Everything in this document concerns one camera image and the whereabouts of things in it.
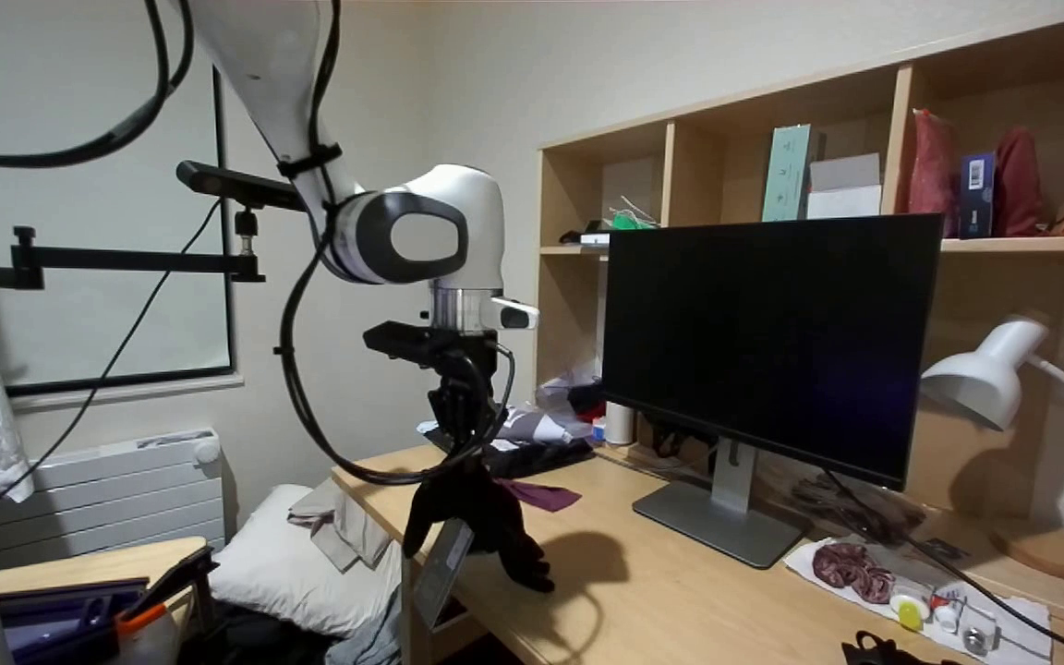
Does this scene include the white radiator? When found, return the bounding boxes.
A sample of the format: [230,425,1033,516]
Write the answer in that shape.
[0,425,232,574]

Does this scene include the folded black white clothes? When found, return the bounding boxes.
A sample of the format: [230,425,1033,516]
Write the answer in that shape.
[418,404,599,483]

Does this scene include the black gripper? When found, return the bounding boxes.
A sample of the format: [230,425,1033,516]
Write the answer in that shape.
[426,351,505,472]

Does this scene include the black computer monitor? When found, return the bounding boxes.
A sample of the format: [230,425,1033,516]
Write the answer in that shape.
[599,215,946,574]

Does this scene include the red books on shelf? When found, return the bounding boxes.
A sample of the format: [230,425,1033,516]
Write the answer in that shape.
[900,107,961,235]

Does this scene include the orange black hand tool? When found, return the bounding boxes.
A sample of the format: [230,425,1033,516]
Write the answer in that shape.
[110,548,223,642]

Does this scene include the green white packet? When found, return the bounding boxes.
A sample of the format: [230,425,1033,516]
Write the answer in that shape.
[599,191,663,234]

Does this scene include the black stereo camera bar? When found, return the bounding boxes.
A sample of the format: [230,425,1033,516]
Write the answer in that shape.
[174,160,313,215]

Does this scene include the wooden shelf unit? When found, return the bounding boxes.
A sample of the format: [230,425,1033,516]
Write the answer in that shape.
[532,2,1064,585]

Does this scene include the grey folded cloth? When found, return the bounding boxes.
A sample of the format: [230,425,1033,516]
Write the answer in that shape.
[283,478,397,575]

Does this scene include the white box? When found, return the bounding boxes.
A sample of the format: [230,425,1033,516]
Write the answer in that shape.
[801,149,886,220]

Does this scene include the yellow green round item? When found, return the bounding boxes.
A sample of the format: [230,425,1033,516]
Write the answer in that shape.
[892,592,932,637]

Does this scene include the white cup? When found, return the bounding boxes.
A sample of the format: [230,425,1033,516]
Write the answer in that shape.
[599,400,634,449]

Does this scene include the dark cable bundle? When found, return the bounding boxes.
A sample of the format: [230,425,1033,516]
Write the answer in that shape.
[788,472,932,548]

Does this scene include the white pillow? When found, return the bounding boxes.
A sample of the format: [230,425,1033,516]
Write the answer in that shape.
[207,479,406,639]

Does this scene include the silver metal clip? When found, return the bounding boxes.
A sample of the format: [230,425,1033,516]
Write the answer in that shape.
[926,586,1004,658]

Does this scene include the black gloves with tag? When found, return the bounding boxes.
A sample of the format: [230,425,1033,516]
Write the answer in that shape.
[400,447,559,637]

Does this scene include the maroon pouch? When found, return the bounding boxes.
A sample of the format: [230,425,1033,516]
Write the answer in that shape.
[990,126,1053,235]

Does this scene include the purple tool tray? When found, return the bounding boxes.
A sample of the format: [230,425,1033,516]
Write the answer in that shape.
[0,575,156,665]

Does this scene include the black window frame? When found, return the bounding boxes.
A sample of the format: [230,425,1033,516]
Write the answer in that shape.
[0,66,241,400]

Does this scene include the dark clothing pile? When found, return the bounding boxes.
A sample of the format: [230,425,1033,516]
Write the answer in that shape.
[174,596,406,665]

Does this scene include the dark blue box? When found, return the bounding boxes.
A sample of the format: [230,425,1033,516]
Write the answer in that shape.
[952,149,1001,240]

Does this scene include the thin black camera cable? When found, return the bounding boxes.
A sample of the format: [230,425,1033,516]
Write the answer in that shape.
[0,195,230,511]

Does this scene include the wooden side table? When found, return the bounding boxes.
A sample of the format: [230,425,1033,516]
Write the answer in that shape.
[0,532,216,665]

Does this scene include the clear bag with red contents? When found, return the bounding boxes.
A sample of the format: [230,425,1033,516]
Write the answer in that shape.
[804,532,898,608]

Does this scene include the teal book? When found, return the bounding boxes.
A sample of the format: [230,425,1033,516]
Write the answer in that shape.
[757,123,812,224]

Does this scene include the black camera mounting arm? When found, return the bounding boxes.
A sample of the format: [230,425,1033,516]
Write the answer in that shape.
[0,220,265,291]

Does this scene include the purple cloth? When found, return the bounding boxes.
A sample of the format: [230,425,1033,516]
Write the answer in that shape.
[498,478,585,516]

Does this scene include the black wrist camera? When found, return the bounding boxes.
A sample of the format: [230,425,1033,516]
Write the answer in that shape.
[361,318,501,372]

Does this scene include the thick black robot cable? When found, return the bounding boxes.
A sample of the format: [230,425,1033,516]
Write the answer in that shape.
[0,0,526,491]

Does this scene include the white desk lamp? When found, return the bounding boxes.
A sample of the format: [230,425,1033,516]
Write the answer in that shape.
[918,313,1064,586]

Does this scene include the thin black desk cable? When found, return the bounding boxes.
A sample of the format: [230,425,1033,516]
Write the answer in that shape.
[819,467,1064,665]

